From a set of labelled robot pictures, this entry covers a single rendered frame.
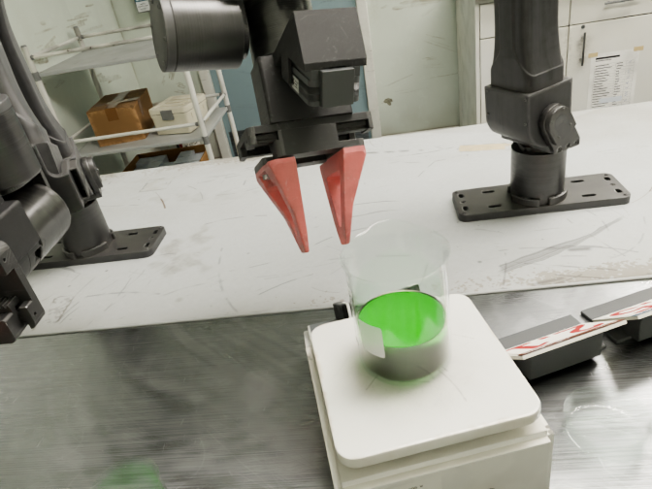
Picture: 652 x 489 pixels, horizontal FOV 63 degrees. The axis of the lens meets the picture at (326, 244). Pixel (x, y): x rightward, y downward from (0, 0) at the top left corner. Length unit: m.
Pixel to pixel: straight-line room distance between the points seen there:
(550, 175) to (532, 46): 0.15
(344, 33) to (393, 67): 2.89
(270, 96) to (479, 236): 0.33
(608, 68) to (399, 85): 1.11
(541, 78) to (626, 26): 2.26
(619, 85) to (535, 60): 2.33
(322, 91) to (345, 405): 0.20
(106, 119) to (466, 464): 2.37
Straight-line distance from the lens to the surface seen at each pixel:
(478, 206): 0.69
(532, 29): 0.61
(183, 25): 0.42
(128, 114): 2.54
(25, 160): 0.46
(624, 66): 2.92
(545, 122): 0.62
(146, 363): 0.56
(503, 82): 0.63
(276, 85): 0.41
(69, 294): 0.73
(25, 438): 0.55
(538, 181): 0.67
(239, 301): 0.59
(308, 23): 0.36
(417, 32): 3.22
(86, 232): 0.77
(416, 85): 3.29
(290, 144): 0.40
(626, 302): 0.55
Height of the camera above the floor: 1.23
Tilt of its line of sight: 30 degrees down
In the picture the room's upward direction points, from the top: 11 degrees counter-clockwise
